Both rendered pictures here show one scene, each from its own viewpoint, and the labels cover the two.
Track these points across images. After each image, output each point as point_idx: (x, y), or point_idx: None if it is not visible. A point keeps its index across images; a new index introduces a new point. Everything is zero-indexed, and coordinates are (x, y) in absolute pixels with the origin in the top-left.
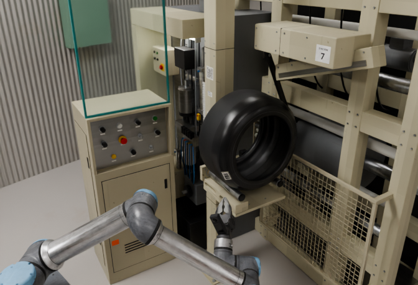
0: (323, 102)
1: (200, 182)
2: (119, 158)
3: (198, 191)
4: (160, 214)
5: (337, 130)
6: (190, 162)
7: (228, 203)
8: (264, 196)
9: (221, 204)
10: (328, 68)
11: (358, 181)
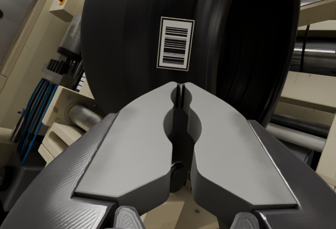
0: (290, 77)
1: (37, 166)
2: None
3: (24, 181)
4: None
5: (285, 130)
6: (36, 118)
7: (239, 113)
8: (193, 207)
9: (154, 104)
10: None
11: None
